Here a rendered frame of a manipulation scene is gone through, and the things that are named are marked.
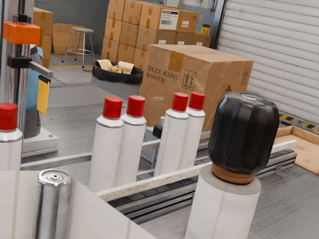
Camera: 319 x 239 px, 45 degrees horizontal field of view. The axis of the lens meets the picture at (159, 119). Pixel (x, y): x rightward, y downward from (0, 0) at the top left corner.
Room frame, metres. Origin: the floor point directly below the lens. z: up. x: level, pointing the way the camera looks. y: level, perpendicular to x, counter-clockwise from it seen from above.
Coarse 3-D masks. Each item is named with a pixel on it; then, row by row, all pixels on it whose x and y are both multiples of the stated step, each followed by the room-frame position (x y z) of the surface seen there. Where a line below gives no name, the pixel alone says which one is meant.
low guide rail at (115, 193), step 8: (280, 144) 1.12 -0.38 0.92; (288, 144) 1.15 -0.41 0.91; (272, 152) 1.08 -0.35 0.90; (192, 168) 0.82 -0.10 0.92; (200, 168) 0.84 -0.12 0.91; (160, 176) 0.75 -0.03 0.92; (168, 176) 0.76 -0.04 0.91; (176, 176) 0.78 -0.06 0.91; (184, 176) 0.80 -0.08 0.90; (192, 176) 0.82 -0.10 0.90; (128, 184) 0.69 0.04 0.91; (136, 184) 0.69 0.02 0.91; (144, 184) 0.71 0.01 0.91; (152, 184) 0.73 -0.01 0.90; (160, 184) 0.74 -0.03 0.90; (104, 192) 0.64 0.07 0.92; (112, 192) 0.65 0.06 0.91; (120, 192) 0.66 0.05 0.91; (128, 192) 0.68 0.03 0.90; (136, 192) 0.69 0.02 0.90; (104, 200) 0.64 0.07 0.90
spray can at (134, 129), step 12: (132, 96) 0.72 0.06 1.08; (132, 108) 0.70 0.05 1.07; (132, 120) 0.70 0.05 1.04; (144, 120) 0.71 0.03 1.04; (132, 132) 0.69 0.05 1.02; (132, 144) 0.70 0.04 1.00; (120, 156) 0.70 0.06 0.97; (132, 156) 0.70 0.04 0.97; (120, 168) 0.70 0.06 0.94; (132, 168) 0.70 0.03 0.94; (120, 180) 0.69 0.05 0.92; (132, 180) 0.70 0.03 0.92
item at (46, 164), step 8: (280, 120) 1.23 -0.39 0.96; (200, 136) 0.94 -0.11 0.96; (208, 136) 0.96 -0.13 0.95; (144, 144) 0.80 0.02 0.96; (152, 144) 0.81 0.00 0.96; (88, 152) 0.70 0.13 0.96; (48, 160) 0.63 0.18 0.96; (56, 160) 0.64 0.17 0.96; (64, 160) 0.65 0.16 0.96; (72, 160) 0.66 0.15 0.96; (80, 160) 0.68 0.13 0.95; (88, 160) 0.69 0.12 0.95; (24, 168) 0.59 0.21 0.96; (32, 168) 0.60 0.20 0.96; (40, 168) 0.62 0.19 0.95; (48, 168) 0.63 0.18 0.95
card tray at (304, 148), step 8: (280, 128) 1.46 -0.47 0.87; (288, 128) 1.51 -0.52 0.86; (296, 128) 1.53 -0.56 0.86; (280, 136) 1.47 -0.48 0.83; (288, 136) 1.49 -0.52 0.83; (296, 136) 1.52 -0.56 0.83; (304, 136) 1.50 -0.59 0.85; (312, 136) 1.48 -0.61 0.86; (296, 144) 1.41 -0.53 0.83; (304, 144) 1.43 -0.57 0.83; (312, 144) 1.45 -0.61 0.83; (296, 152) 1.31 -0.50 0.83; (304, 152) 1.33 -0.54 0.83; (312, 152) 1.35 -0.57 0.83; (296, 160) 1.23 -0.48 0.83; (304, 160) 1.25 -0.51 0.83; (312, 160) 1.26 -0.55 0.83; (304, 168) 1.18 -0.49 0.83; (312, 168) 1.18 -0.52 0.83
